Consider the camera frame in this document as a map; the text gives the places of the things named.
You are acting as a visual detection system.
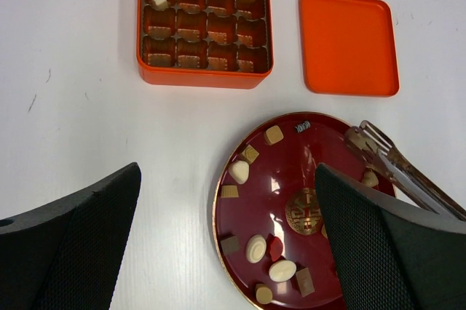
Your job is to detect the metal tongs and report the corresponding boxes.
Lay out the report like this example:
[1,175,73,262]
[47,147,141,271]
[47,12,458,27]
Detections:
[344,120,465,221]

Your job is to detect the brown rectangular chocolate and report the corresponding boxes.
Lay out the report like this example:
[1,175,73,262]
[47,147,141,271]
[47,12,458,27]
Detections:
[295,268,315,297]

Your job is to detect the round red plate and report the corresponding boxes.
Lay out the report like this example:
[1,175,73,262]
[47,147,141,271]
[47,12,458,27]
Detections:
[212,111,366,309]

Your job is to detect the orange compartment chocolate box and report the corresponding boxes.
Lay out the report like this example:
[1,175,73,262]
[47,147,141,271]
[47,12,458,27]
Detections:
[135,0,274,89]

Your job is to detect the orange box lid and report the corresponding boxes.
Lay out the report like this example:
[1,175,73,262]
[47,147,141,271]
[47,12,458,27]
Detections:
[299,0,400,98]

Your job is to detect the tan cylinder chocolate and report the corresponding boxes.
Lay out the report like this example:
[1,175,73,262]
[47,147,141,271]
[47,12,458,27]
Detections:
[255,283,273,305]

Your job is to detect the cream cube chocolate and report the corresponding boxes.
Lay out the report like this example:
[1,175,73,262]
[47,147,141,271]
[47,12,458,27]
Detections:
[150,0,169,10]

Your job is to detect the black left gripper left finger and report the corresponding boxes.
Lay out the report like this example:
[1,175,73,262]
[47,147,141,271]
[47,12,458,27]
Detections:
[1,162,141,309]

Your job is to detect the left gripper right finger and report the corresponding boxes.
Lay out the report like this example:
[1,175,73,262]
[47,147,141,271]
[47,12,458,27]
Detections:
[315,163,465,309]

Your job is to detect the tan square chocolate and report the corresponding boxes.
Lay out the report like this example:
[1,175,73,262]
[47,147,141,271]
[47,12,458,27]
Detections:
[264,125,284,146]

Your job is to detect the tan heart chocolate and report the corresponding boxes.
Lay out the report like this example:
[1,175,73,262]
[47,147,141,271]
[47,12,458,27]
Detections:
[361,170,379,188]

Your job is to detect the cream round chocolate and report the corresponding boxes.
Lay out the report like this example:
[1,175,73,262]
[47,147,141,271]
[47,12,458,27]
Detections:
[228,160,250,185]

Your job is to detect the dark brown square chocolate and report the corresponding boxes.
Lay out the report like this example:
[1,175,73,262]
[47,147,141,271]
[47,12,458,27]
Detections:
[220,235,240,255]

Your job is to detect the dark small chocolate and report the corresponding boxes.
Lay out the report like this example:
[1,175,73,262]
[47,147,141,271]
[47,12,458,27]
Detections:
[294,121,312,133]

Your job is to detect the white oval chocolate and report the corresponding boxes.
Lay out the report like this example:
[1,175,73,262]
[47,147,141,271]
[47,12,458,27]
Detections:
[269,260,296,283]

